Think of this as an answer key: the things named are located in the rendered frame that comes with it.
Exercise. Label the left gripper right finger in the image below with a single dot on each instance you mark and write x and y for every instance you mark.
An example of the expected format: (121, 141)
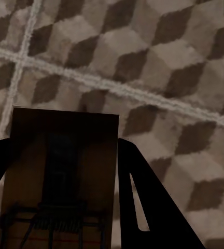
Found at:
(168, 227)

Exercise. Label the mousetrap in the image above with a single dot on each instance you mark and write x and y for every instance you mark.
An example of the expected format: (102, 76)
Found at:
(60, 184)

